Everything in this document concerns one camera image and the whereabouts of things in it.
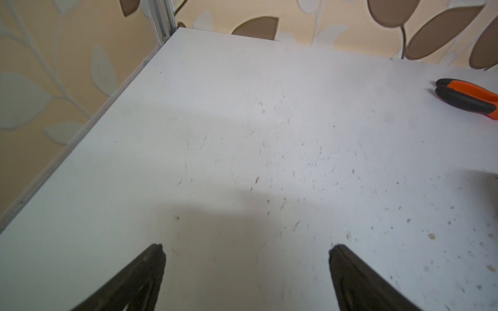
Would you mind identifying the aluminium frame post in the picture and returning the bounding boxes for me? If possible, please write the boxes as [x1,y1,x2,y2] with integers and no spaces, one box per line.
[140,0,177,46]

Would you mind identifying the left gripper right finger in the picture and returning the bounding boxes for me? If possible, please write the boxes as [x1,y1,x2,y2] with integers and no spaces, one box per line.
[329,244,419,310]

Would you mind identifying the orange handled pliers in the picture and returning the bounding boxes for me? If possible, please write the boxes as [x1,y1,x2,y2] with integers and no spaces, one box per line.
[435,79,497,121]

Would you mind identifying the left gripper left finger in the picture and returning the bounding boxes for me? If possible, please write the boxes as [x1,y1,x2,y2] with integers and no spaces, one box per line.
[74,244,166,310]

